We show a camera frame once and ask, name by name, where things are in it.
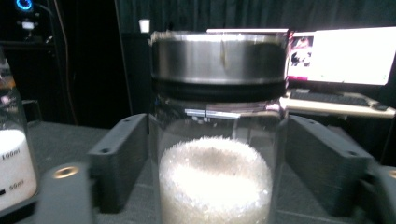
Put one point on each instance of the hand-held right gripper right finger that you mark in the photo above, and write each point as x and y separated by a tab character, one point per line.
323	168

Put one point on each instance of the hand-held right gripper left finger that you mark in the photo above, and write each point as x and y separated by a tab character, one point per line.
121	161

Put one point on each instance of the black two-tier shelf rack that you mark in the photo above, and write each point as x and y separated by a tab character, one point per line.
62	140

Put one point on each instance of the glass jar with coarse crystals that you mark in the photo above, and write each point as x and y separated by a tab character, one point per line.
218	124

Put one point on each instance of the glass jar with fine powder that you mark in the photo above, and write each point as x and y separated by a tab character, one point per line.
14	161

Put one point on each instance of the wooden desk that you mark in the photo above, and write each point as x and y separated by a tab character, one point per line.
336	109

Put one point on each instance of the black keyboard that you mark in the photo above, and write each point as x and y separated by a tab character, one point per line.
330	98

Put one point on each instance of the black computer mouse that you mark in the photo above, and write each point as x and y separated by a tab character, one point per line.
380	106

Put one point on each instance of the lit computer monitor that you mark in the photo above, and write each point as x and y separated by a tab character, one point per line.
345	56

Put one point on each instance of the small white cup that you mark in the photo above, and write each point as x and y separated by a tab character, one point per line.
144	25

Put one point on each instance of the dark curtain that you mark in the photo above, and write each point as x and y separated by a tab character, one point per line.
249	14

